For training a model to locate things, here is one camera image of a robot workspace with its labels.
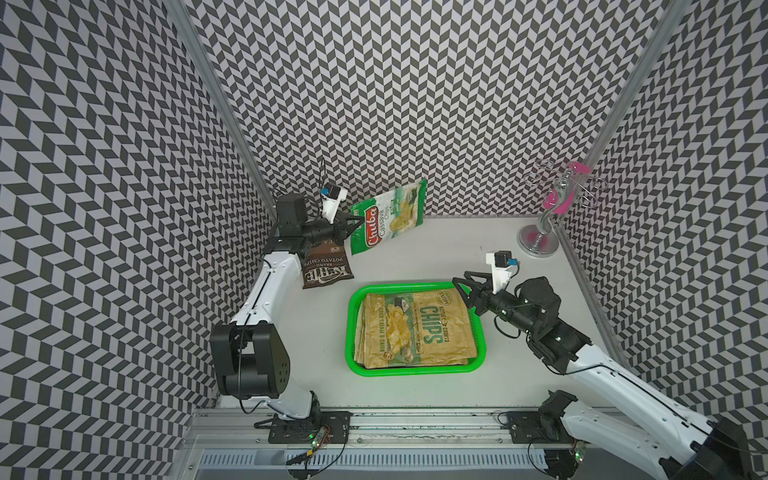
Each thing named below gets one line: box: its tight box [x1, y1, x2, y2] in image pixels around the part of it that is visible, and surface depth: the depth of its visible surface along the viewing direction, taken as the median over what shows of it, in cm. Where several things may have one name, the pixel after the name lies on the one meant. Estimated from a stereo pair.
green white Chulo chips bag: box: [350, 179, 427, 256], surface depth 86 cm
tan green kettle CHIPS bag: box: [354, 287, 478, 369], surface depth 82 cm
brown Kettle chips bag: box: [303, 239, 355, 289], surface depth 104 cm
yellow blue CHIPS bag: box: [354, 288, 477, 369], surface depth 82 cm
